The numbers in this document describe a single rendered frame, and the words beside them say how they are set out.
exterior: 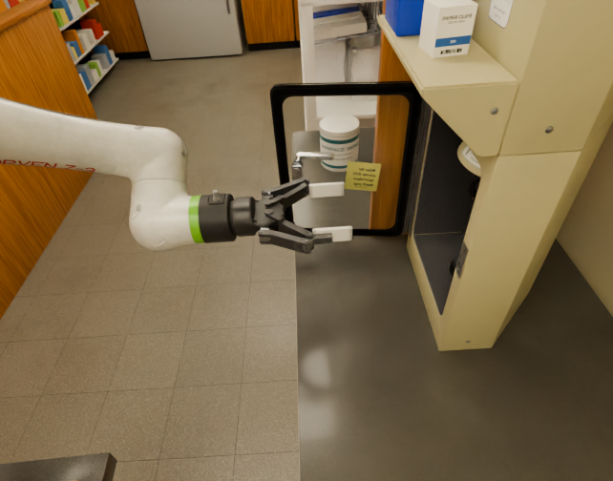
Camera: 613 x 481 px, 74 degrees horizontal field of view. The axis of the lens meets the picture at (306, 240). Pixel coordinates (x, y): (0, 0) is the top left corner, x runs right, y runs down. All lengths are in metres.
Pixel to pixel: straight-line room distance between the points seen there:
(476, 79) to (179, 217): 0.52
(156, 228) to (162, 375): 1.40
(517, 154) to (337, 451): 0.57
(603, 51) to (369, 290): 0.66
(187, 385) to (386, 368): 1.30
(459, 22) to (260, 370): 1.68
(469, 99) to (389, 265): 0.61
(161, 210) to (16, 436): 1.64
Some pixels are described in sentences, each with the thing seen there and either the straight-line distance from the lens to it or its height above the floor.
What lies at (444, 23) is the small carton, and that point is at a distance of 0.60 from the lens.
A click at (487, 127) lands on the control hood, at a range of 0.57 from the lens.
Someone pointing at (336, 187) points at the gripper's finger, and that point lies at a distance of 0.82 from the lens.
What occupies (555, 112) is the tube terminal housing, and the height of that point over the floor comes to 1.47.
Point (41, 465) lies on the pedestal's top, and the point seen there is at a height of 0.94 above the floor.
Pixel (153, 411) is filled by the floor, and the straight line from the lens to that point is 2.03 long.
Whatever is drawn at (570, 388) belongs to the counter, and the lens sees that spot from 0.97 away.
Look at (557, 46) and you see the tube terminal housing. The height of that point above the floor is 1.55.
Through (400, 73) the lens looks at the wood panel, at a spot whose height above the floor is 1.39.
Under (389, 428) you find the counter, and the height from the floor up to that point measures 0.94.
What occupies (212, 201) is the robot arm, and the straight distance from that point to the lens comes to 0.76.
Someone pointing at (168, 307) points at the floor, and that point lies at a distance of 2.34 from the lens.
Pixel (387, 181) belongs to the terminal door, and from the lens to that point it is 0.97.
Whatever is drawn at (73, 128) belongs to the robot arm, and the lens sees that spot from 0.78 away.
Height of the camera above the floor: 1.71
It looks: 43 degrees down
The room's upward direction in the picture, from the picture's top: 4 degrees counter-clockwise
